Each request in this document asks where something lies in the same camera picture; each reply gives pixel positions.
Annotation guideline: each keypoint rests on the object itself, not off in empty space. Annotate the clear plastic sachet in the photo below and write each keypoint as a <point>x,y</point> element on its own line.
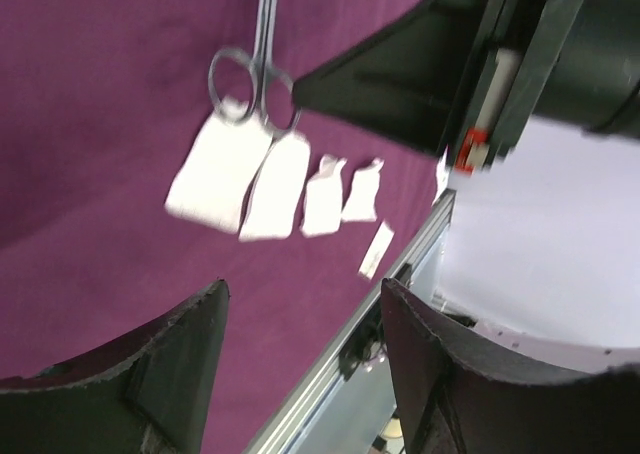
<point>376,251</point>

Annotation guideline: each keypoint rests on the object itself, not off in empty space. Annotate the white gauze pad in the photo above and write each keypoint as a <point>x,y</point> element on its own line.
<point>361,203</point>
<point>323,199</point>
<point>210,186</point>
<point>277,189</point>

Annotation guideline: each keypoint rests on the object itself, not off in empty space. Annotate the aluminium rail frame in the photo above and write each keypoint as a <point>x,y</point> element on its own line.
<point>346,398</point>

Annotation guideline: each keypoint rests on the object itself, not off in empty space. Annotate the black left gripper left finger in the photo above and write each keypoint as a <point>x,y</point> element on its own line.
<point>147,391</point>

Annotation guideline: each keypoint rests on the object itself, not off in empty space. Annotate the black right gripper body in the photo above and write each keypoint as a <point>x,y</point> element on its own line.
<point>571,61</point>

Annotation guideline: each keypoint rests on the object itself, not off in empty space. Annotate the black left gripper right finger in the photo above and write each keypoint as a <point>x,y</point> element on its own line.
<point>459,392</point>

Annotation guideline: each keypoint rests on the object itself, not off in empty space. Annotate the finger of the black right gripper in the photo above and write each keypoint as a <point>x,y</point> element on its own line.
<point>400,82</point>

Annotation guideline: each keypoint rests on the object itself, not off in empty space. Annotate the purple cloth mat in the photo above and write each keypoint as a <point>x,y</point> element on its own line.
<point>100,102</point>

